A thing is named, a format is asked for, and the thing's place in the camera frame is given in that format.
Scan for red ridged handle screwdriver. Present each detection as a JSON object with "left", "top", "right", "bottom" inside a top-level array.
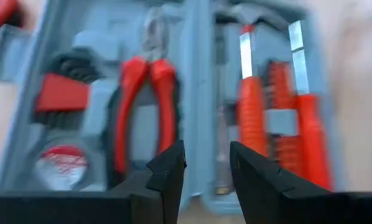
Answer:
[{"left": 266, "top": 60, "right": 300, "bottom": 177}]

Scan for red handled screwdriver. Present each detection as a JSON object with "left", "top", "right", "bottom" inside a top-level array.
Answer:
[{"left": 236, "top": 24, "right": 270, "bottom": 158}]

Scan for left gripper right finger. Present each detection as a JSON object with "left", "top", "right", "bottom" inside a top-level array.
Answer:
[{"left": 229, "top": 141, "right": 372, "bottom": 224}]

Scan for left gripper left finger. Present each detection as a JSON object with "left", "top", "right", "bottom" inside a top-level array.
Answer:
[{"left": 0, "top": 139, "right": 187, "bottom": 224}]

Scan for red handled claw hammer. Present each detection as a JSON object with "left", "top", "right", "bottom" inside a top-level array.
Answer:
[{"left": 287, "top": 19, "right": 335, "bottom": 192}]

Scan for red handled pliers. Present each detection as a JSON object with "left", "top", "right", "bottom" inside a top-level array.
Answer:
[{"left": 106, "top": 9, "right": 182, "bottom": 187}]

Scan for hex key set red holder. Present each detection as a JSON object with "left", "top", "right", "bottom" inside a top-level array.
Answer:
[{"left": 33, "top": 48, "right": 105, "bottom": 130}]

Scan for round red white disc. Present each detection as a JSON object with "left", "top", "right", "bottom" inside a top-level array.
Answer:
[{"left": 33, "top": 144, "right": 90, "bottom": 191}]

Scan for grey plastic tool case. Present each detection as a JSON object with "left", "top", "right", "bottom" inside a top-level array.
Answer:
[{"left": 0, "top": 0, "right": 341, "bottom": 215}]

